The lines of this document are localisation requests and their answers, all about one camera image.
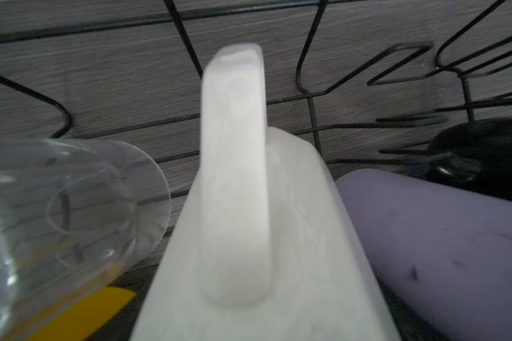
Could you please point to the cream white cup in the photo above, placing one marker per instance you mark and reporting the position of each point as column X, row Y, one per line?
column 264, row 248

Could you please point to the clear glass cup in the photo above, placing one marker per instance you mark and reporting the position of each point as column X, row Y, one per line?
column 74, row 215

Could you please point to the lilac cup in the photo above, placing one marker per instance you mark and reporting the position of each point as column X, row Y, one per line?
column 446, row 252

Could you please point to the yellow mug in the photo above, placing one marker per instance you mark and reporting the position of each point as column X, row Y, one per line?
column 87, row 316

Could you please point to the black mug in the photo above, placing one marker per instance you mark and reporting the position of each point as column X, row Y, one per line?
column 480, row 157

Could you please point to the black wire dish rack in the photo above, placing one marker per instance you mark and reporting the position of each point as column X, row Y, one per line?
column 369, row 84

